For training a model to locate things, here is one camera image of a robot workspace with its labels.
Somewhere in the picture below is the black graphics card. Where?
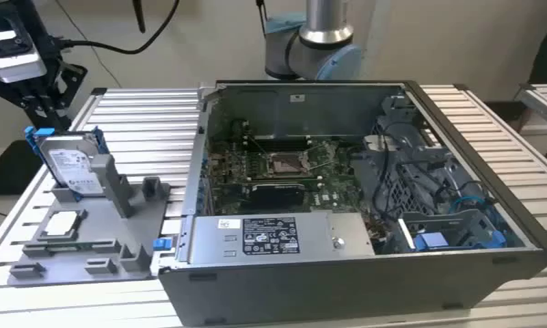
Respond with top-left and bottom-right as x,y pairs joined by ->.
248,182 -> 306,211

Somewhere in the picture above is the black antenna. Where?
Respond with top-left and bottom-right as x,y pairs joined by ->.
130,0 -> 146,34

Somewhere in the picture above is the CPU socket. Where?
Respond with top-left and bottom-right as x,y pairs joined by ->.
266,152 -> 313,177

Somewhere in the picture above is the black wire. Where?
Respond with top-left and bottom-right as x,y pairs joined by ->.
372,122 -> 439,219

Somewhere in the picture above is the green motherboard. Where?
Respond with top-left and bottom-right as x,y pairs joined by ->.
206,136 -> 365,216

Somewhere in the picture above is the black stand with base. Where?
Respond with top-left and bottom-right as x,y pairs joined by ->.
0,139 -> 50,195

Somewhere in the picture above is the black open PC case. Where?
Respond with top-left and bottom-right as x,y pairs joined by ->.
157,79 -> 547,327

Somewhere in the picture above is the blue wire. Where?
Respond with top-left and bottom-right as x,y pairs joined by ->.
451,196 -> 499,233

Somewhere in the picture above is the locking lever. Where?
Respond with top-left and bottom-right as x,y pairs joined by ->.
249,136 -> 270,154

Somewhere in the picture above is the silver CPU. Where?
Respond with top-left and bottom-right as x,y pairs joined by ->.
42,211 -> 81,236

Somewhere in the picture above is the silver power supply unit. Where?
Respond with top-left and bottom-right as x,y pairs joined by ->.
185,211 -> 377,266

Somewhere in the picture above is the black RAM slot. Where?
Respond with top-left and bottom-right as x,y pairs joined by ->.
248,135 -> 310,143
249,174 -> 317,181

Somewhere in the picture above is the grey metal drive cage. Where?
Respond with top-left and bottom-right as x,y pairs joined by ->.
349,95 -> 484,219

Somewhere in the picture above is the grey disk bay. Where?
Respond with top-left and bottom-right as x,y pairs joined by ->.
393,208 -> 505,254

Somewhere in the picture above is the socket cover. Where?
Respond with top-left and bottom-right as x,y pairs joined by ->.
300,141 -> 338,174

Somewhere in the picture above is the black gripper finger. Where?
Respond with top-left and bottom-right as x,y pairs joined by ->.
0,77 -> 51,133
49,61 -> 87,133

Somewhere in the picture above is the blue bay connector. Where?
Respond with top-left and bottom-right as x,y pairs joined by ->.
412,234 -> 448,252

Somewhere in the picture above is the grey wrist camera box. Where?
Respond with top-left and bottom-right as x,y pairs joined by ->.
0,18 -> 49,83

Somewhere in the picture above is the hard disk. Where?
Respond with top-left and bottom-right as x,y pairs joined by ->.
23,125 -> 107,202

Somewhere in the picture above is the grey parts rack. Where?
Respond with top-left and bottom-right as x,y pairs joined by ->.
6,153 -> 171,290

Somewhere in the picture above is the green RAM stick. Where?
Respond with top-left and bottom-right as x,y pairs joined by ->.
43,238 -> 114,249

